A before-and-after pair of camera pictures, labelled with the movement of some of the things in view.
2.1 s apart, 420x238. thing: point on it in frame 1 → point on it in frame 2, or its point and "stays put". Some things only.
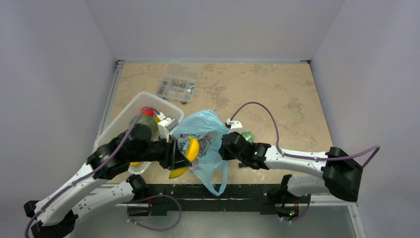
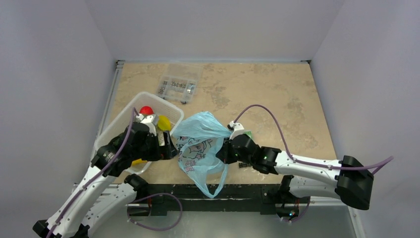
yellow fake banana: [191, 152] → [138, 162]
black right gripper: [226, 148] stays put
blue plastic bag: [206, 127] stays put
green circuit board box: [247, 135] stays put
